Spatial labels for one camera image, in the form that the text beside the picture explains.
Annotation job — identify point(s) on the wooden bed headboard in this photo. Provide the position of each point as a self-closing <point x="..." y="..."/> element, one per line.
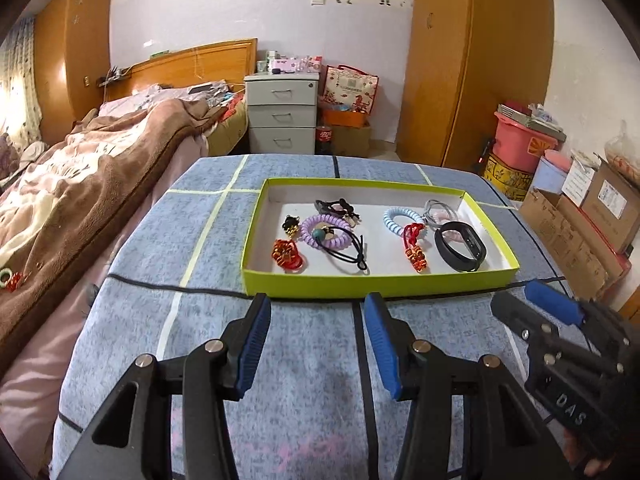
<point x="200" y="62"/>

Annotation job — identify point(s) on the large wooden wardrobe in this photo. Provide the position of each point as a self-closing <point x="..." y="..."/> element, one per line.
<point x="475" y="60"/>

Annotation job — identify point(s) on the small brown cardboard box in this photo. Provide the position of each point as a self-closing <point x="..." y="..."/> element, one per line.
<point x="355" y="140"/>

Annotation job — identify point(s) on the black fitness band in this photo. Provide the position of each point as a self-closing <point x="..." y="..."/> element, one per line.
<point x="445" y="255"/>

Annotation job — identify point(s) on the clear plastic bag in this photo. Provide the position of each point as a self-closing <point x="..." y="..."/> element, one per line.
<point x="622" y="152"/>

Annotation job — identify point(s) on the white printed carton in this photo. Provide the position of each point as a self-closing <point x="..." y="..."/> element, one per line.
<point x="577" y="180"/>

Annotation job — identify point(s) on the light blue storage box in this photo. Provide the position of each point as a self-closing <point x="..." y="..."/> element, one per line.
<point x="550" y="175"/>

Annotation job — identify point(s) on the orange box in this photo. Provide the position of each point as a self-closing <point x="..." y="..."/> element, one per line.
<point x="345" y="119"/>

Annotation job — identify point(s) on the red and black tool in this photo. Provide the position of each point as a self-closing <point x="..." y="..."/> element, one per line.
<point x="484" y="152"/>

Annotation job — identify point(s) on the pink printed box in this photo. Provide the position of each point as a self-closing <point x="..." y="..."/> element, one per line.
<point x="292" y="65"/>

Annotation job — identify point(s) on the large open cardboard box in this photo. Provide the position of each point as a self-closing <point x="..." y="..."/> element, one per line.
<point x="570" y="245"/>

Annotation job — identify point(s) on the blue patterned tablecloth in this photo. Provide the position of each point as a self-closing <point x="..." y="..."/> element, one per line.
<point x="310" y="360"/>

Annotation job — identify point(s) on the yellow patterned tin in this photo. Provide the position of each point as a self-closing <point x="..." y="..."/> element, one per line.
<point x="507" y="180"/>

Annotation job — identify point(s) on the red and white gift bag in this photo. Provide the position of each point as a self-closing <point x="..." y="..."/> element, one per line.
<point x="350" y="90"/>

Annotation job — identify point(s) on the cola bottle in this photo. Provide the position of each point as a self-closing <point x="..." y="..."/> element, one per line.
<point x="324" y="140"/>

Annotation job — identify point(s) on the yellow mattress sheet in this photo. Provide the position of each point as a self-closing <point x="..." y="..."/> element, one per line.
<point x="227" y="135"/>

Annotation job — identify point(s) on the striped flat box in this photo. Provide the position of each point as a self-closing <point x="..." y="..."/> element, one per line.
<point x="530" y="120"/>

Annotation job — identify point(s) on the pile of clothes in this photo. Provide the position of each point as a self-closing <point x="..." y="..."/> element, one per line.
<point x="215" y="94"/>

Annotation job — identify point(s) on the green-rimmed white cardboard box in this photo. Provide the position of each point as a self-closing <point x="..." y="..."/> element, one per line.
<point x="380" y="260"/>

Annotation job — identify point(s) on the person's right hand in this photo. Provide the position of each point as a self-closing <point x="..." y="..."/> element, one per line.
<point x="597" y="467"/>

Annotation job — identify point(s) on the grey three-drawer cabinet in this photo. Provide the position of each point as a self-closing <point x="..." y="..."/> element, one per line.
<point x="282" y="115"/>

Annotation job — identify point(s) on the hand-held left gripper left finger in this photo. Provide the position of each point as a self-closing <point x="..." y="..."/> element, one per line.
<point x="252" y="345"/>

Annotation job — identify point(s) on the labelled brown cardboard box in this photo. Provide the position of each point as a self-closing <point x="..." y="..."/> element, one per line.
<point x="615" y="210"/>

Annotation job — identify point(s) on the bed with brown blanket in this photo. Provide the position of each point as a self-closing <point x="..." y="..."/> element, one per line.
<point x="45" y="360"/>

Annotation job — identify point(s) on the black elastic teal bead tie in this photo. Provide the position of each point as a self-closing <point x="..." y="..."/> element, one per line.
<point x="318" y="234"/>

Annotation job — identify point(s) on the brown fleece blanket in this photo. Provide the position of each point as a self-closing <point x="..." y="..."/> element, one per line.
<point x="90" y="175"/>

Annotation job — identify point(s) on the narrow wooden wardrobe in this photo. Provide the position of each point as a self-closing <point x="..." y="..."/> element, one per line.
<point x="75" y="60"/>

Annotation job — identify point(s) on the pink plastic bin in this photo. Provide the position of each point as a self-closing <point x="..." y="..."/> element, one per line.
<point x="520" y="147"/>

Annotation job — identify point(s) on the dotted curtain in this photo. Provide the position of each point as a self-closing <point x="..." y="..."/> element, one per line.
<point x="20" y="85"/>

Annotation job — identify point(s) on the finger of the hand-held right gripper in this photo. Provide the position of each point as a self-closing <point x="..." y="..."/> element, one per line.
<point x="555" y="302"/>
<point x="520" y="317"/>

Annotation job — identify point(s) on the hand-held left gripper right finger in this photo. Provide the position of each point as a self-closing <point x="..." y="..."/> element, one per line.
<point x="382" y="345"/>

